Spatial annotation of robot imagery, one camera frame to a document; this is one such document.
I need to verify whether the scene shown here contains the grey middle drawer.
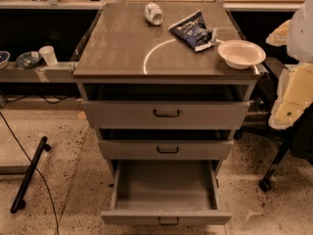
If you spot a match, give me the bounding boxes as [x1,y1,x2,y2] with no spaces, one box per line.
[99,140,233,160]

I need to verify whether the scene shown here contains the blue chip bag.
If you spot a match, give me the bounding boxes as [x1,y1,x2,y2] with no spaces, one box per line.
[168,11,217,52]

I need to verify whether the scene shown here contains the black rolling bar stand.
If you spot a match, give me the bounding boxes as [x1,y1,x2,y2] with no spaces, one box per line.
[10,136,51,213]

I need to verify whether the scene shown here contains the black floor cable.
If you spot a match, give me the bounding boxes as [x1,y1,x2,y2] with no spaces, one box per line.
[0,111,61,235]

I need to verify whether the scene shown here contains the grey side shelf rail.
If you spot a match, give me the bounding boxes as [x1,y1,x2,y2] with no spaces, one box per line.
[0,62,76,83]

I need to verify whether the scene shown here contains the grey bottom drawer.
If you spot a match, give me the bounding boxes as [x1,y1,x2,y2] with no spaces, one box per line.
[101,161,231,226]

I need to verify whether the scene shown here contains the grey drawer cabinet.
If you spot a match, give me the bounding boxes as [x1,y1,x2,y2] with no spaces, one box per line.
[72,1,263,188]

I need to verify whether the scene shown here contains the white paper cup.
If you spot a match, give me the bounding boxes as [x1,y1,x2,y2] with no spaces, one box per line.
[39,46,58,66]

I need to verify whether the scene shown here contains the dark blue bowl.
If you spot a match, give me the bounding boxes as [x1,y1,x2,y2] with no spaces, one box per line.
[16,51,42,70]

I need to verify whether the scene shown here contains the black office chair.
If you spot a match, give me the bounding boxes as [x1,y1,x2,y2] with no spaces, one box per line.
[257,57,313,192]

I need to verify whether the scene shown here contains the blue white bowl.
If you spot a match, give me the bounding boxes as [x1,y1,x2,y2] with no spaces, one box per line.
[0,51,11,70]

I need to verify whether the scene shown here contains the grey top drawer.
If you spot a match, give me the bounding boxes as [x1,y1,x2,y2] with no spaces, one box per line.
[82,101,249,129]

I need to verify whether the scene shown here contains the crushed silver can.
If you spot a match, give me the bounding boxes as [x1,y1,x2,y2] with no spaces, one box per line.
[145,3,164,25]

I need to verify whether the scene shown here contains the grey drawer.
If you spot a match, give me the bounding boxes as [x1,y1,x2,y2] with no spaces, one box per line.
[99,140,233,160]
[101,161,231,226]
[82,101,249,129]

